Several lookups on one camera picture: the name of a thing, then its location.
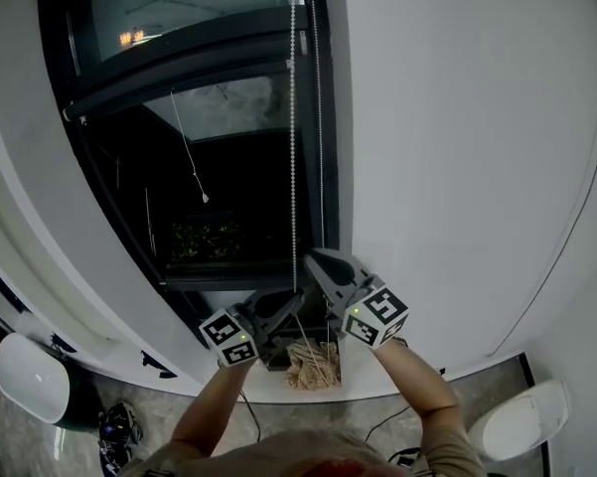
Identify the person's right forearm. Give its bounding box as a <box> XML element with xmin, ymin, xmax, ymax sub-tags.
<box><xmin>374</xmin><ymin>339</ymin><xmax>462</xmax><ymax>434</ymax></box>

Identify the black power cable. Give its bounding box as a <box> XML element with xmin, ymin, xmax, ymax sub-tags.
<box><xmin>365</xmin><ymin>404</ymin><xmax>413</xmax><ymax>441</ymax></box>

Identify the white rounded bin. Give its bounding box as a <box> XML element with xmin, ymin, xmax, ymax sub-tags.
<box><xmin>469</xmin><ymin>379</ymin><xmax>572</xmax><ymax>461</ymax></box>

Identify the beige straw bundle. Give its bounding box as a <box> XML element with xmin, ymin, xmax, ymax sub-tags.
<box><xmin>283</xmin><ymin>340</ymin><xmax>342</xmax><ymax>392</ymax></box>

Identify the person's left forearm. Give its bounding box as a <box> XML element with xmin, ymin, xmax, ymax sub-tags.
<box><xmin>171</xmin><ymin>360</ymin><xmax>257</xmax><ymax>459</ymax></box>

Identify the green leafy plant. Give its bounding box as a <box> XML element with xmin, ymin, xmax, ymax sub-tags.
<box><xmin>171</xmin><ymin>221</ymin><xmax>244</xmax><ymax>262</ymax></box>

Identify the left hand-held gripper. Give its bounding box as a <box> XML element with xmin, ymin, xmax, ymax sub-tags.
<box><xmin>198</xmin><ymin>288</ymin><xmax>307</xmax><ymax>368</ymax></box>

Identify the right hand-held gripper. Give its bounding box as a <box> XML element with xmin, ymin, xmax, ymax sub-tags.
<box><xmin>302</xmin><ymin>247</ymin><xmax>409</xmax><ymax>351</ymax></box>

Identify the white bead chain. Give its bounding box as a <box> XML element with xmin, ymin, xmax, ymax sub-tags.
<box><xmin>286</xmin><ymin>0</ymin><xmax>332</xmax><ymax>390</ymax></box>

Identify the thin gray wall cable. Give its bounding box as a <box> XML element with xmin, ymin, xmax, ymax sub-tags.
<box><xmin>487</xmin><ymin>0</ymin><xmax>597</xmax><ymax>360</ymax></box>

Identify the small black angular device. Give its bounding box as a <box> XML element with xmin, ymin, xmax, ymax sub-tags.
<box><xmin>139</xmin><ymin>349</ymin><xmax>179</xmax><ymax>380</ymax></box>

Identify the white blind pull cord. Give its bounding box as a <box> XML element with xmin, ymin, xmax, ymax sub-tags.
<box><xmin>170</xmin><ymin>89</ymin><xmax>213</xmax><ymax>204</ymax></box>

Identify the small black tripod device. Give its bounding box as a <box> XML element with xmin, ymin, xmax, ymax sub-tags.
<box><xmin>49</xmin><ymin>333</ymin><xmax>78</xmax><ymax>355</ymax></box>

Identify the black wired floor device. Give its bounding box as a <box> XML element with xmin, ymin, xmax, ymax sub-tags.
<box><xmin>97</xmin><ymin>400</ymin><xmax>144</xmax><ymax>476</ymax></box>

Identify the black window frame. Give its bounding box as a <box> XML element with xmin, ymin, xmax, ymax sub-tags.
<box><xmin>34</xmin><ymin>0</ymin><xmax>342</xmax><ymax>317</ymax></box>

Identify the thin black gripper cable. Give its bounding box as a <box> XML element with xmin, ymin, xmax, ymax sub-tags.
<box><xmin>237</xmin><ymin>390</ymin><xmax>263</xmax><ymax>441</ymax></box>

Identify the person's beige shirt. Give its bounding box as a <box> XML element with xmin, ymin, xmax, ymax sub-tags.
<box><xmin>123</xmin><ymin>404</ymin><xmax>486</xmax><ymax>477</ymax></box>

